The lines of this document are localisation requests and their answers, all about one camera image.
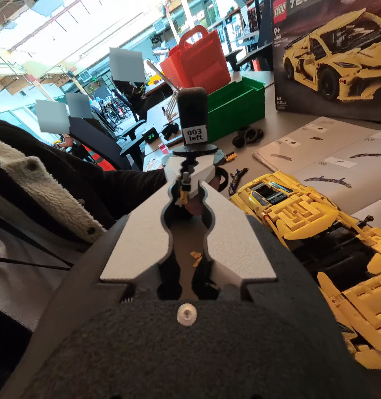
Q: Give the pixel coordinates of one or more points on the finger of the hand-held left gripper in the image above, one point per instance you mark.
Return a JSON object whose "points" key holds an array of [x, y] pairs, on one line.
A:
{"points": [[173, 168], [204, 170]]}

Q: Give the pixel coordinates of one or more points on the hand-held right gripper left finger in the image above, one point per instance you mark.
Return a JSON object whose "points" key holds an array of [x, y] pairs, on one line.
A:
{"points": [[140, 243]]}

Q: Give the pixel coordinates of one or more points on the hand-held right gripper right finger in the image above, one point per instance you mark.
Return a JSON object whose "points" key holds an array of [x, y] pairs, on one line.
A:
{"points": [[237, 246]]}

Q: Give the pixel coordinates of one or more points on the yellow beam with black pin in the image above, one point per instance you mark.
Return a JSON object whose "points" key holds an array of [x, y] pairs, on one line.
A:
{"points": [[184, 185]]}

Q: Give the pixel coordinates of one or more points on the yellow angled connector piece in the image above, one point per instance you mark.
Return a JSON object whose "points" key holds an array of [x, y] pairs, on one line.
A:
{"points": [[196, 258]]}

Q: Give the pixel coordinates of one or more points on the yellow brick car model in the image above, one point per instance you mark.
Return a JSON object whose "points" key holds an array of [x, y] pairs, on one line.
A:
{"points": [[302, 215]]}

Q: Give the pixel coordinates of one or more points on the person's left forearm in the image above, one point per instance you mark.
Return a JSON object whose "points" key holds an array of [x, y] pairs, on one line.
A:
{"points": [[122, 190]]}

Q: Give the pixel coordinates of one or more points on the grey desk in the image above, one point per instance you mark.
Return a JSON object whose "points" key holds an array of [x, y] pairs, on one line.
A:
{"points": [[277, 131]]}

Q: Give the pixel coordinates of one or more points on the person's left hand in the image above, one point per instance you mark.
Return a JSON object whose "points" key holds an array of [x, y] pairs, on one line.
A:
{"points": [[194, 208]]}

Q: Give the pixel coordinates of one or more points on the small red packet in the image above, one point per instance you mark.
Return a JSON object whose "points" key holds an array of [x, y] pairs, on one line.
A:
{"points": [[163, 148]]}

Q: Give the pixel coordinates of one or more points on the dark brown tool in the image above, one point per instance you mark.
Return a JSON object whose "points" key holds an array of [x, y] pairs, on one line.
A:
{"points": [[174, 141]]}

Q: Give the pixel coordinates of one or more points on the small yellow black brick piece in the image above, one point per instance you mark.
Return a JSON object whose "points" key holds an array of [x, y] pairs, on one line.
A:
{"points": [[231, 156]]}

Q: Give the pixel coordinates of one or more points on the black clamp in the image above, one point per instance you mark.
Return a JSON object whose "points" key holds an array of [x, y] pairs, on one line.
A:
{"points": [[170, 131]]}

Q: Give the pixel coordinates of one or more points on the curved black blue brick piece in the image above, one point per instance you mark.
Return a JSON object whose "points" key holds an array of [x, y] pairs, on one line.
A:
{"points": [[237, 180]]}

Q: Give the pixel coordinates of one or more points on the black device with green display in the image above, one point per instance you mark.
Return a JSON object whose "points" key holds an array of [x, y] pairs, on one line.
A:
{"points": [[151, 135]]}

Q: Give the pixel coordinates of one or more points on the wooden stand on metal legs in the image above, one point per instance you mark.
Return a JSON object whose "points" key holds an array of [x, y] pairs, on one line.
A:
{"points": [[165, 78]]}

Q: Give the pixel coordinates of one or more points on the black rubber tire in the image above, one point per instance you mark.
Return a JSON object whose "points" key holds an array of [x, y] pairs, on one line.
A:
{"points": [[254, 135], [238, 141], [244, 130]]}

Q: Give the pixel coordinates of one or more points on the green plastic bin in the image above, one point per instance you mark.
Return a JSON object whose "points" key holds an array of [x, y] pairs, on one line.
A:
{"points": [[237, 109]]}

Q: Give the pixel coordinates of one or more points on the red carrier bag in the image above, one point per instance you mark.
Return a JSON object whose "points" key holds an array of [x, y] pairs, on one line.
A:
{"points": [[202, 62]]}

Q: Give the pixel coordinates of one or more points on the black office chair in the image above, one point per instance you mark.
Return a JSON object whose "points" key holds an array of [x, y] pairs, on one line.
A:
{"points": [[97, 140], [132, 134]]}

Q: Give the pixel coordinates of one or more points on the person's fleece-lined jacket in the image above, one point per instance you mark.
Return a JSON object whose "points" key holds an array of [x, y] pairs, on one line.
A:
{"points": [[53, 193]]}

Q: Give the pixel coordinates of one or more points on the person's white shirt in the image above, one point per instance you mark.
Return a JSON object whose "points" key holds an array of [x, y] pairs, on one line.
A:
{"points": [[22, 290]]}

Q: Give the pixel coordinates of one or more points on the open instruction booklet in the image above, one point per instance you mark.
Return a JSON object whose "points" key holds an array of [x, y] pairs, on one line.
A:
{"points": [[333, 146]]}

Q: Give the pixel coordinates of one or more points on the car printed cardboard box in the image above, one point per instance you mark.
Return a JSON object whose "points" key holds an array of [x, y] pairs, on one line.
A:
{"points": [[333, 62]]}

